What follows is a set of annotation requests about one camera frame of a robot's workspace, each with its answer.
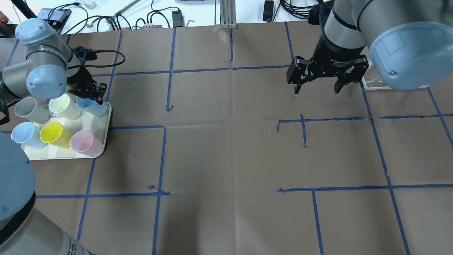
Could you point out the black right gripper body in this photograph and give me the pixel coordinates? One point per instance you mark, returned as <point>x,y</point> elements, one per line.
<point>332,55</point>

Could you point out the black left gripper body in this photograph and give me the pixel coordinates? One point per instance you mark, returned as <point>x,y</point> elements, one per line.
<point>80,80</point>

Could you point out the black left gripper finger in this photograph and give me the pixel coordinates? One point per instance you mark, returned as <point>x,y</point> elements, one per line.
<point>98,99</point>

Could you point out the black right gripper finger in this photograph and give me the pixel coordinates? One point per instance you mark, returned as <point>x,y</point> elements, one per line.
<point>338,86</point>
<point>297,86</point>

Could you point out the light blue plastic cup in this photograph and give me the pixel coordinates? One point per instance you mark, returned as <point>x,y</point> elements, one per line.
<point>91,106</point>

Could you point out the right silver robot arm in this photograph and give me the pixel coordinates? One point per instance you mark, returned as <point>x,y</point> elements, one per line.
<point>409,42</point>

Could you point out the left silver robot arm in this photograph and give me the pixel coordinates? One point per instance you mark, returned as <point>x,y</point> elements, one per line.
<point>51,68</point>

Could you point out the cream white plastic cup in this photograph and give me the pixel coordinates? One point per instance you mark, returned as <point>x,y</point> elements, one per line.
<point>65,107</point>

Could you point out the pink plastic cup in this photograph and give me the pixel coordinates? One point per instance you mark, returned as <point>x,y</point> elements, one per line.
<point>85,142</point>

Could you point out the yellow plastic cup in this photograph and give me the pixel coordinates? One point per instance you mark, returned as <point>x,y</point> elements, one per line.
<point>56,134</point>

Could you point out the grey plastic cup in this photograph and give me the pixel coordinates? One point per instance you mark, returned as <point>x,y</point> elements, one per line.
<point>31,110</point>

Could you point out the cream bunny print tray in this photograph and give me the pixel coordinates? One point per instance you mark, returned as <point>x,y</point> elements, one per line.
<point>98,125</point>

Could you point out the black power adapter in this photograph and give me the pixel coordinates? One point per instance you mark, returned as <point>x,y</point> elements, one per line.
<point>177,19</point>

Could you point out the white wire cup rack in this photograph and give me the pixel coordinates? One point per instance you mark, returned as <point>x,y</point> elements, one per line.
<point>372,79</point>

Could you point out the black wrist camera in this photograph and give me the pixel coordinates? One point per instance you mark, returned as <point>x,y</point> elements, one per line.
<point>84,54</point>

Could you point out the aluminium frame post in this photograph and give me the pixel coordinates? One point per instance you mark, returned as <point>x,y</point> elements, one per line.
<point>228,14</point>

